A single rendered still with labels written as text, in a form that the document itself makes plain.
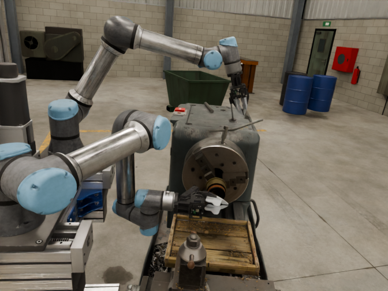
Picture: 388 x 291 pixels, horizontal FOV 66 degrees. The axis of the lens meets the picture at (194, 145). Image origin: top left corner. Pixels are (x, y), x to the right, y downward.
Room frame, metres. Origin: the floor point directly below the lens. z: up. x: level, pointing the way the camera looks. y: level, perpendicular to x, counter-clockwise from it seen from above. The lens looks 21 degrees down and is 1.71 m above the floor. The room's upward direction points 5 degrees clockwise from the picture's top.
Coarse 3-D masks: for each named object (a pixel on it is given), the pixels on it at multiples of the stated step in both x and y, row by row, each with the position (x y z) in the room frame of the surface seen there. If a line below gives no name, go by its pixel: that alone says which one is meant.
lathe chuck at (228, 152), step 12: (204, 144) 1.31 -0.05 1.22; (216, 144) 1.28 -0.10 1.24; (228, 144) 1.31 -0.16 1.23; (192, 156) 1.27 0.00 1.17; (216, 156) 1.27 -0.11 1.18; (228, 156) 1.27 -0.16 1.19; (240, 156) 1.27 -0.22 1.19; (192, 168) 1.27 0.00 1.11; (228, 168) 1.27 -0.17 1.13; (240, 168) 1.27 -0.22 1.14; (192, 180) 1.27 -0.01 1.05; (204, 180) 1.27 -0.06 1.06; (228, 192) 1.27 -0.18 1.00; (240, 192) 1.27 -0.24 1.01
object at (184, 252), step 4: (184, 244) 0.69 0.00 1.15; (200, 244) 0.70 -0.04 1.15; (180, 248) 0.69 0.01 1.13; (184, 248) 0.68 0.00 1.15; (188, 248) 0.68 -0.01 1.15; (196, 248) 0.68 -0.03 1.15; (200, 248) 0.68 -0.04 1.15; (204, 248) 0.70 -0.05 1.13; (180, 252) 0.68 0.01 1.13; (184, 252) 0.67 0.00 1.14; (188, 252) 0.67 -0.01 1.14; (192, 252) 0.67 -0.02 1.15; (196, 252) 0.67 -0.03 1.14; (200, 252) 0.67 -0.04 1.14; (204, 252) 0.69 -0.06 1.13; (180, 256) 0.67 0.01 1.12; (184, 256) 0.66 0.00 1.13; (188, 256) 0.66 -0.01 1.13; (196, 256) 0.66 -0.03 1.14; (200, 256) 0.67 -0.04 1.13; (204, 256) 0.68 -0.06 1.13; (188, 260) 0.66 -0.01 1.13; (196, 260) 0.66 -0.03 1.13; (200, 260) 0.66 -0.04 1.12
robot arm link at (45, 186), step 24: (144, 120) 0.96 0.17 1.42; (168, 120) 1.01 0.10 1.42; (96, 144) 0.80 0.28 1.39; (120, 144) 0.84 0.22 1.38; (144, 144) 0.92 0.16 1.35; (24, 168) 0.64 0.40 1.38; (48, 168) 0.63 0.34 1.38; (72, 168) 0.68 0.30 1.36; (96, 168) 0.75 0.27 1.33; (24, 192) 0.59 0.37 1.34; (48, 192) 0.61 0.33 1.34; (72, 192) 0.65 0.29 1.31
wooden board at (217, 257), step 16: (176, 224) 1.15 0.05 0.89; (208, 224) 1.17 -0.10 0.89; (240, 224) 1.18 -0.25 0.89; (176, 240) 1.04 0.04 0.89; (208, 240) 1.05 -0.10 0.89; (224, 240) 1.06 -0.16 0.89; (240, 240) 1.07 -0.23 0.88; (176, 256) 0.94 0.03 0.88; (208, 256) 0.96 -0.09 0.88; (224, 256) 0.96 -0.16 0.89; (240, 256) 0.97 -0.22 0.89; (256, 256) 0.96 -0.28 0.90; (224, 272) 0.90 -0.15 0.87; (240, 272) 0.90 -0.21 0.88; (256, 272) 0.90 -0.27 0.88
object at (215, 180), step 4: (208, 180) 1.18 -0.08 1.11; (212, 180) 1.17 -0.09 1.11; (216, 180) 1.16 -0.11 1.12; (220, 180) 1.17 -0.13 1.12; (208, 184) 1.16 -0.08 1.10; (212, 184) 1.14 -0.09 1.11; (216, 184) 1.14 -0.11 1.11; (220, 184) 1.14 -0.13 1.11; (224, 184) 1.16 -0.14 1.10; (208, 188) 1.15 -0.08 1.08; (212, 188) 1.12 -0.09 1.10; (216, 188) 1.12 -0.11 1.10; (220, 188) 1.12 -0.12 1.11; (224, 188) 1.15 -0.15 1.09; (212, 192) 1.17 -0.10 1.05; (216, 192) 1.18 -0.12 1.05; (220, 192) 1.17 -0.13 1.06; (224, 192) 1.12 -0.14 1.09; (220, 196) 1.14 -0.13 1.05; (224, 196) 1.12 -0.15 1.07
